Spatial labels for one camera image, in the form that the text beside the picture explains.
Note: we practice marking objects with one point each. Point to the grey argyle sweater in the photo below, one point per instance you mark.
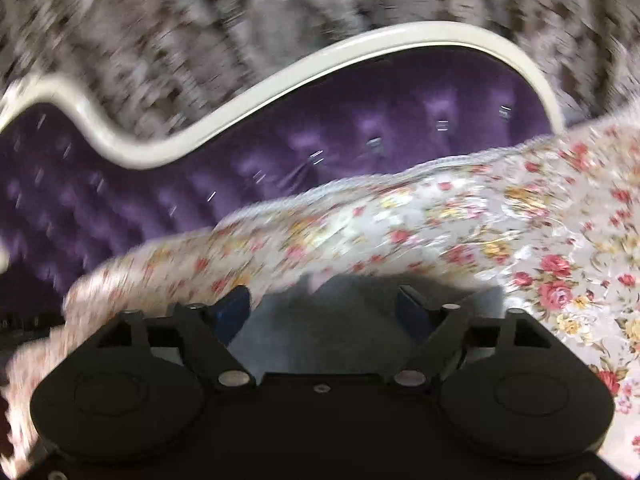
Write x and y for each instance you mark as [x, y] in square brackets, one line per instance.
[325, 320]

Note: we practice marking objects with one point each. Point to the grey damask curtain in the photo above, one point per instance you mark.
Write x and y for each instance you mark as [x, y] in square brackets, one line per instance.
[200, 25]

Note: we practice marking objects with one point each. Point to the floral blanket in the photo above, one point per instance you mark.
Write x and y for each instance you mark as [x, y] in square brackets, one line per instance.
[450, 220]

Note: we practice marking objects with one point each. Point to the purple tufted headboard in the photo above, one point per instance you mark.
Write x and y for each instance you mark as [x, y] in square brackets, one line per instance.
[310, 125]

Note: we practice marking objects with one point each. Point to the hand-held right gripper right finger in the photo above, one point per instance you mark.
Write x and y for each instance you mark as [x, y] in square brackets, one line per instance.
[413, 311]

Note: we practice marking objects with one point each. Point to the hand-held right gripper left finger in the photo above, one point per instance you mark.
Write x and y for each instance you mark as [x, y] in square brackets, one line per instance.
[233, 311]

